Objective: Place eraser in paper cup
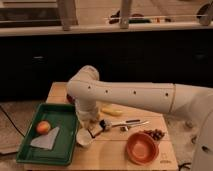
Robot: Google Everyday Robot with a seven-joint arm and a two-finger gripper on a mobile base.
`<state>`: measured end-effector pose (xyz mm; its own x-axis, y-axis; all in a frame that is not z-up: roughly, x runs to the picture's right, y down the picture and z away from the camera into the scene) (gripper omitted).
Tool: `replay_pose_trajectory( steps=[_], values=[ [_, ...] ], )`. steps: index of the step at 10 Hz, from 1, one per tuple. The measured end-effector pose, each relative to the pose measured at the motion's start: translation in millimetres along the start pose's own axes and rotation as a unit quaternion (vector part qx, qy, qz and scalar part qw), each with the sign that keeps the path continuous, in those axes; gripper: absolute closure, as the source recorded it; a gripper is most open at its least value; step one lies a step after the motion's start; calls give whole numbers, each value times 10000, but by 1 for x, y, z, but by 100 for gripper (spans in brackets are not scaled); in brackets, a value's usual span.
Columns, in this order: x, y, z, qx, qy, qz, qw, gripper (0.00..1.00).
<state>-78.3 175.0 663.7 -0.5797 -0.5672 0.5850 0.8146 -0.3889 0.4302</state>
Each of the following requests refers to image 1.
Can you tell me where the orange plastic bowl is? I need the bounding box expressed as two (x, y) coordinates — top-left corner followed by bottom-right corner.
(125, 131), (159, 165)

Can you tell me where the yellow banana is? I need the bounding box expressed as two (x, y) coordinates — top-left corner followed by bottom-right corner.
(101, 107), (123, 116)

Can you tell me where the black cable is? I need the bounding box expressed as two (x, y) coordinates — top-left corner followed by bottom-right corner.
(0, 105), (26, 138)

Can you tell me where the red yellow apple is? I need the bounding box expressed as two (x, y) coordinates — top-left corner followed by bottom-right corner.
(36, 121), (51, 135)

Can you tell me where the brown grape bunch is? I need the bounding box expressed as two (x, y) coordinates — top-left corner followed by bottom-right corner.
(145, 129), (165, 141)

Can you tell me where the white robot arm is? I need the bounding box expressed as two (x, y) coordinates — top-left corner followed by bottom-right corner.
(67, 65), (213, 171)

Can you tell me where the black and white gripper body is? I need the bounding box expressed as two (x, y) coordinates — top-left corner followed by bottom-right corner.
(88, 119), (112, 137)

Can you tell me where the grey folded cloth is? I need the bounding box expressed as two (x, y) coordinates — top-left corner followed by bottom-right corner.
(30, 127), (60, 150)

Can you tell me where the white paper cup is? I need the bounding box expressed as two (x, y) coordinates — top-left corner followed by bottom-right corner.
(76, 128), (93, 148)

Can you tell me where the green plastic tray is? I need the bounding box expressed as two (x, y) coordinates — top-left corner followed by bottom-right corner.
(16, 103), (79, 166)

